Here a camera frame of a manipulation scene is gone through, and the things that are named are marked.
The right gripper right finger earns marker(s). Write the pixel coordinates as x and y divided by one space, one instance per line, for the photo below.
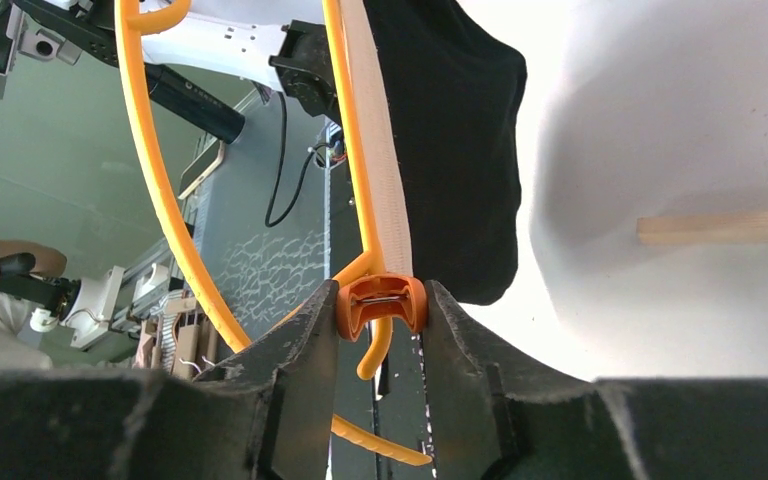
497 413

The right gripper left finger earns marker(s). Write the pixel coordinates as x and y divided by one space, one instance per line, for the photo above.
264 413

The yellow hanger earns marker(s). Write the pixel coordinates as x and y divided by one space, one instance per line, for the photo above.
378 286

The black white-banded underwear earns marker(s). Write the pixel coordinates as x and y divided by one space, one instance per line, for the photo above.
436 98

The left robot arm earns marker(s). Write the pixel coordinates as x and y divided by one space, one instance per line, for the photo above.
279 45

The wooden clothes rack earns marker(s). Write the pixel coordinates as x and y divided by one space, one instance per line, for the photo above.
726 228

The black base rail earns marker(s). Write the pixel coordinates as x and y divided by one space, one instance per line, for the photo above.
392 405

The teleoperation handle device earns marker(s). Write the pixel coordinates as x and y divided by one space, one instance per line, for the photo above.
86 306

